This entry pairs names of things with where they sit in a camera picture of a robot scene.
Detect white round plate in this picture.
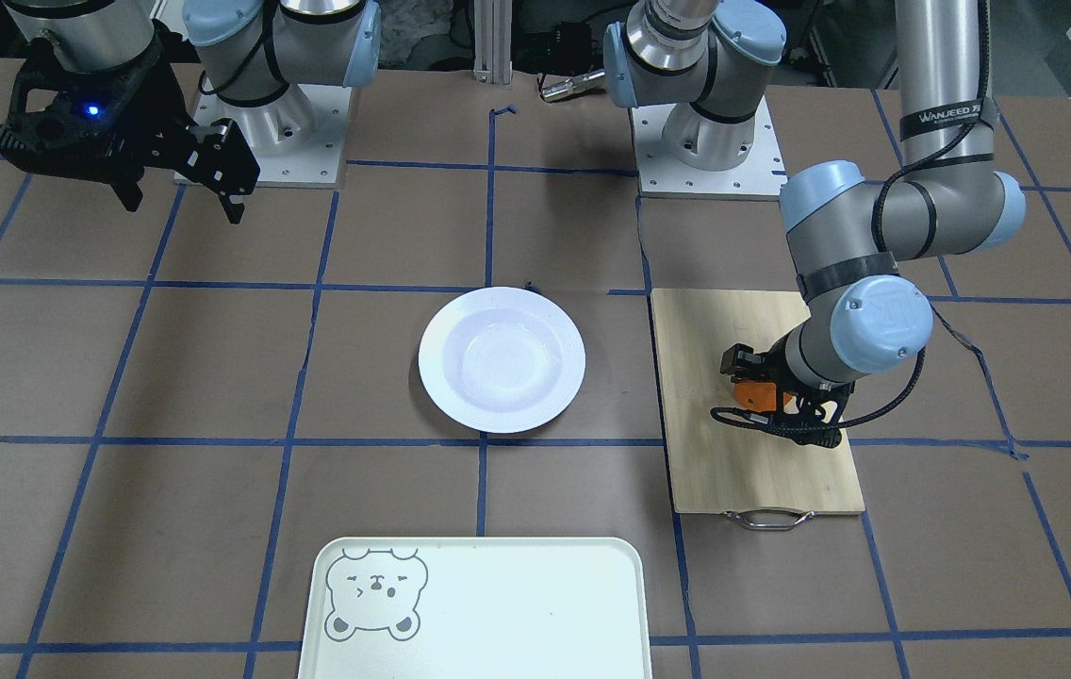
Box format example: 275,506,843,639
418,287,586,434

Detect orange fruit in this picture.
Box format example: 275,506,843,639
733,379,795,414

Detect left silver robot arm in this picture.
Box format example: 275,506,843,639
601,1,1026,448

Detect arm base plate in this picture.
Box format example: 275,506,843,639
629,99,788,201
194,82,358,188

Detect cream bear tray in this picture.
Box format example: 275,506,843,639
298,537,653,678

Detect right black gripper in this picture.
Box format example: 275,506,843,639
0,37,260,224

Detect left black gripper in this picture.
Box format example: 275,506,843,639
720,345,855,417

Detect aluminium frame post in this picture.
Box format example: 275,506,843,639
472,0,513,89

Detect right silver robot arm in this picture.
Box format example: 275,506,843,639
0,1,382,224

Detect wooden cutting board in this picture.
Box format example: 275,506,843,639
651,288,866,532

